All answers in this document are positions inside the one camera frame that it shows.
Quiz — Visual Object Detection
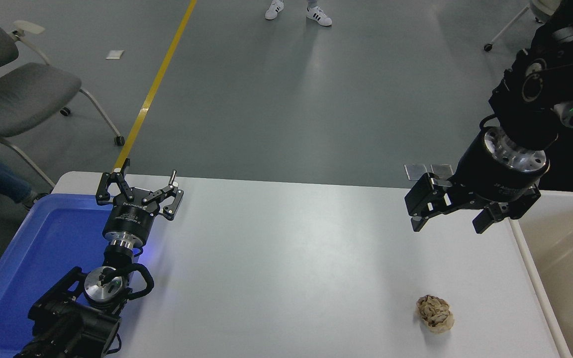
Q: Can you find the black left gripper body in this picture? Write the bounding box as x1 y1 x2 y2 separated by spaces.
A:
102 187 161 242

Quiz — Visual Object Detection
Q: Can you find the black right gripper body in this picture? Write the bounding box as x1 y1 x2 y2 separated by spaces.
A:
453 130 547 204

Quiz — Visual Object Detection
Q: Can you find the tan paper ball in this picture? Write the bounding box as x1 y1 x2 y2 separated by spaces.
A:
416 294 455 334

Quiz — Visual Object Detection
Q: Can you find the large pale bin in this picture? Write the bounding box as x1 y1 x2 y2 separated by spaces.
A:
509 189 573 358

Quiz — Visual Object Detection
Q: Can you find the blue plastic tray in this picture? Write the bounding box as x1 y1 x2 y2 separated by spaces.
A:
0 193 143 358

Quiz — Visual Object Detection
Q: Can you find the person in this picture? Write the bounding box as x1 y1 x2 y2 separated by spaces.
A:
265 0 332 26
0 157 48 209

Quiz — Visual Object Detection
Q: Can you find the grey padded office chair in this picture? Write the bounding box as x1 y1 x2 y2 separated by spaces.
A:
0 0 125 187

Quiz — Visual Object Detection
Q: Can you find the white framed wheeled chair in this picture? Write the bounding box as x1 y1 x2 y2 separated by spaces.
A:
484 0 556 52

